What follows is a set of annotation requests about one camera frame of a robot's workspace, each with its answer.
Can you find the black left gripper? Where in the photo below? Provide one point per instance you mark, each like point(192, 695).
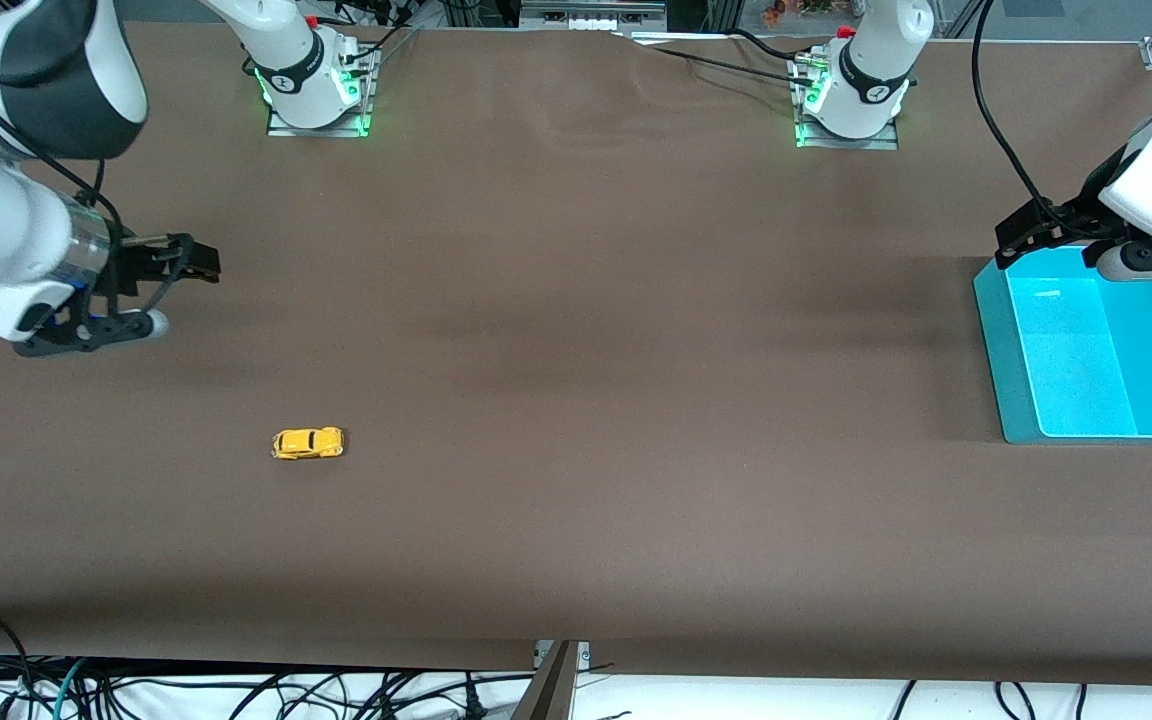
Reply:
point(1079, 216)

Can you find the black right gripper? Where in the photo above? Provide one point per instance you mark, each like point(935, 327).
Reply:
point(133, 262)

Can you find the yellow beetle toy car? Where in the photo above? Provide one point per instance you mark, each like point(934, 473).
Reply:
point(307, 443)

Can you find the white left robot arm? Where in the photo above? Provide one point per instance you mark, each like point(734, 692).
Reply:
point(871, 80)

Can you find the cyan plastic bin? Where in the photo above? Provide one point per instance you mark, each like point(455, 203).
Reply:
point(1086, 380)

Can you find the brown table cover sheet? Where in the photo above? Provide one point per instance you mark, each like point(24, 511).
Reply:
point(576, 350)

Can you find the white power strip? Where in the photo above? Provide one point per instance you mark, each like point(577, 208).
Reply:
point(591, 20)

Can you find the grey metal strut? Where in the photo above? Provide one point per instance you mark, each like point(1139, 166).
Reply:
point(548, 695)

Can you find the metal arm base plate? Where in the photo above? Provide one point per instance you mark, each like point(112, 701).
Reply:
point(886, 143)
point(281, 127)

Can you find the silver table edge bracket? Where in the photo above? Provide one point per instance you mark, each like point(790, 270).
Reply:
point(584, 655)

